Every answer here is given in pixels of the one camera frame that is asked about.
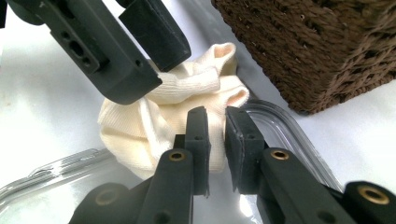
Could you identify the brown woven basket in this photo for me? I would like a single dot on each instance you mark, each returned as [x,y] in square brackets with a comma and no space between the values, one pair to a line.
[311,46]

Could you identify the cream sock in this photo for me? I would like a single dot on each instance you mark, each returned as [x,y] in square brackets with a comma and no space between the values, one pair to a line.
[193,84]
[130,133]

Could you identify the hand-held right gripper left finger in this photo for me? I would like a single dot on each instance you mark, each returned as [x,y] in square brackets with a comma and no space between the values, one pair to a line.
[197,146]

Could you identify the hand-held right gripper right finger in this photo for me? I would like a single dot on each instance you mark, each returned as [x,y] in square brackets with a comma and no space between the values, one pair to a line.
[246,152]

